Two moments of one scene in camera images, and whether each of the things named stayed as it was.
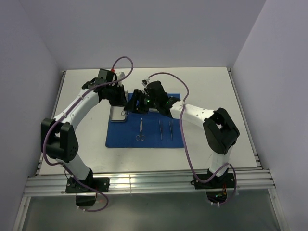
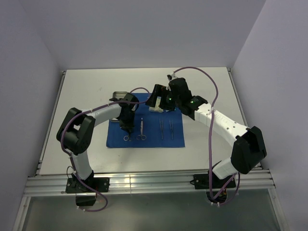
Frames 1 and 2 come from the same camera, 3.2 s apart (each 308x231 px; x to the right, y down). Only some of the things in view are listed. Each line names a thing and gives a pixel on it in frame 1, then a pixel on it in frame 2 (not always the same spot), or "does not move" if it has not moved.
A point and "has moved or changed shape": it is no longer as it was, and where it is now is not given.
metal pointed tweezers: x=171 y=128 does not move
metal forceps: x=126 y=113 has moved or changed shape
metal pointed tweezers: x=160 y=127 does not move
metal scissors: x=140 y=136 does not move
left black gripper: x=119 y=95 → x=126 y=123
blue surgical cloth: x=144 y=130 does not move
